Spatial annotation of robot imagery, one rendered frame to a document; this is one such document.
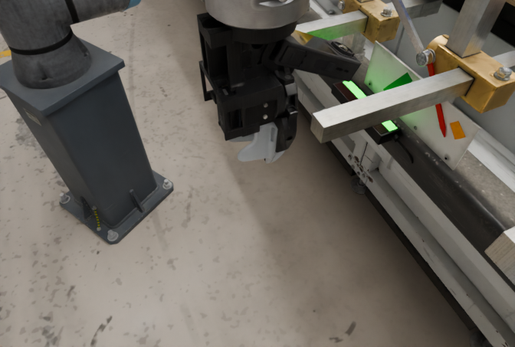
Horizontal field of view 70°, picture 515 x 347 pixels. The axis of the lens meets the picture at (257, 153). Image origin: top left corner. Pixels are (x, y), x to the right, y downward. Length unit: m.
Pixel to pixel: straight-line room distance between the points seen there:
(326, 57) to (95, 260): 1.18
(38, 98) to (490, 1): 0.94
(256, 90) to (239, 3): 0.09
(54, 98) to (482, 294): 1.23
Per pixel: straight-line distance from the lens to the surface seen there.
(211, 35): 0.32
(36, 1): 0.99
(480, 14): 0.61
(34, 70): 1.06
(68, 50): 1.06
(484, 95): 0.62
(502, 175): 0.86
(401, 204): 1.31
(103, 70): 1.08
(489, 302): 1.24
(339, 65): 0.40
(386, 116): 0.54
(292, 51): 0.36
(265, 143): 0.43
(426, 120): 0.71
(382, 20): 0.75
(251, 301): 1.26
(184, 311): 1.27
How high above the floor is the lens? 1.19
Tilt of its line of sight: 49 degrees down
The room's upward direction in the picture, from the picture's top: straight up
